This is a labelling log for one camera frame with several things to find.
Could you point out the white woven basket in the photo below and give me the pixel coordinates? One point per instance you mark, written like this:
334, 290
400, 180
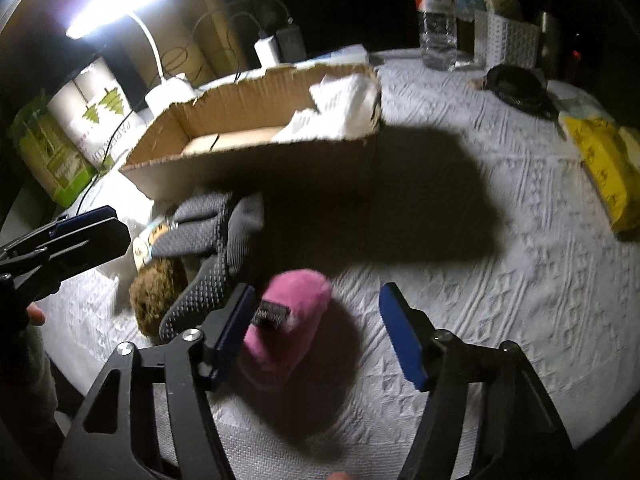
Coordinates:
505, 39

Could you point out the person's left hand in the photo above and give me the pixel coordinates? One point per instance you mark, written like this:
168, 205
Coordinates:
36, 314

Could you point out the yellow printed packet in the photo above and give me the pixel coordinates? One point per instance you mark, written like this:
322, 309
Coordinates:
607, 170

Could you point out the grey dotted slipper sock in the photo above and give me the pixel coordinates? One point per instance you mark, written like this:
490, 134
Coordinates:
210, 250

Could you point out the black power bank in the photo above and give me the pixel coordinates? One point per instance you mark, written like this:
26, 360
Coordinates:
291, 40

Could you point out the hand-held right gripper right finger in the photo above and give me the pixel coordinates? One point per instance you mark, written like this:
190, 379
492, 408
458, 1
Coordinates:
403, 335

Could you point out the white textured tablecloth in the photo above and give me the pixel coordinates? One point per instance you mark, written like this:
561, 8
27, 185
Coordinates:
500, 270

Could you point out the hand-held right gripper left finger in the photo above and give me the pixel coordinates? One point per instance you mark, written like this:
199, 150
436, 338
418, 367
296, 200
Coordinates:
234, 330

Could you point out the black hair brush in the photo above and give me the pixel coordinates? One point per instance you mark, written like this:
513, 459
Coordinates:
520, 89

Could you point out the brown fuzzy plush toy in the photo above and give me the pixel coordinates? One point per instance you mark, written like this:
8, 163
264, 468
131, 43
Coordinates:
152, 294

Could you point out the cardboard box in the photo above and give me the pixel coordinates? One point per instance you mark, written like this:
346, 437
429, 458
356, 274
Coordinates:
260, 135

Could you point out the white cloth in box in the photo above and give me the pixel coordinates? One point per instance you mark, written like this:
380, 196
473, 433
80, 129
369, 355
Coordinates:
330, 110

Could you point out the white power adapter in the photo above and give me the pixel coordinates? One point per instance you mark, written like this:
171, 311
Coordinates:
267, 46

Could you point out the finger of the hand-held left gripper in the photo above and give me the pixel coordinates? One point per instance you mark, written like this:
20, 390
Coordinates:
84, 221

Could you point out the green printed box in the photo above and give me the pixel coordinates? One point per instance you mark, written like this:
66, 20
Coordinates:
50, 155

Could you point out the clear plastic water bottle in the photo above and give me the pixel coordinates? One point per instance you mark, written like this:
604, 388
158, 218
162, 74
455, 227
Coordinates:
436, 15

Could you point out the paper towel roll pack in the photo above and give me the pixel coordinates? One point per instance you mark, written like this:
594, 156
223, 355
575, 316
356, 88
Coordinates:
95, 115

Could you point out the white desk lamp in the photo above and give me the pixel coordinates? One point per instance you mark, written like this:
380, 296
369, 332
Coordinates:
150, 35

